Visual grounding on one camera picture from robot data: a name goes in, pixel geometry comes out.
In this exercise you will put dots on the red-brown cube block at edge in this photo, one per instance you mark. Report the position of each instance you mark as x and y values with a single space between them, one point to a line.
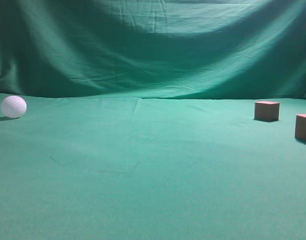
300 127

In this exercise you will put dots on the white dimpled golf ball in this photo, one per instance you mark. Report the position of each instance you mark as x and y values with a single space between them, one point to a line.
13 107

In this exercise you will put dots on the green cloth backdrop and cover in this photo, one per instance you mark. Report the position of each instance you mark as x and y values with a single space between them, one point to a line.
140 120

